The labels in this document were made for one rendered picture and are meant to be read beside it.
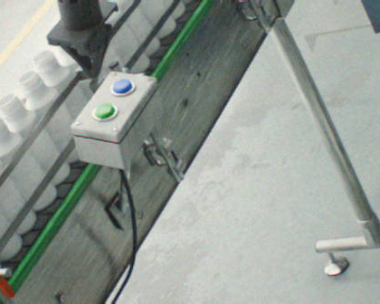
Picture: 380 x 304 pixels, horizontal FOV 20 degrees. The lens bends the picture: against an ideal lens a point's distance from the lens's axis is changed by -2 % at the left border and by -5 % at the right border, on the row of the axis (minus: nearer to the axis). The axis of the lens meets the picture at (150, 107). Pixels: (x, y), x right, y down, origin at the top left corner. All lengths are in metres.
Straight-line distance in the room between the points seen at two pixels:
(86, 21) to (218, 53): 0.65
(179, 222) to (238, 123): 0.50
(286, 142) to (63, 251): 1.90
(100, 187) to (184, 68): 0.34
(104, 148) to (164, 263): 1.70
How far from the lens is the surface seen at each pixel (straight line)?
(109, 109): 1.60
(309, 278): 2.90
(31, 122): 1.70
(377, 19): 2.25
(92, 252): 1.73
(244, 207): 3.31
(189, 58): 2.01
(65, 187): 1.73
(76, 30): 1.49
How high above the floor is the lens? 1.77
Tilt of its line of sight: 25 degrees down
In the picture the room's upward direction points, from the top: 30 degrees counter-clockwise
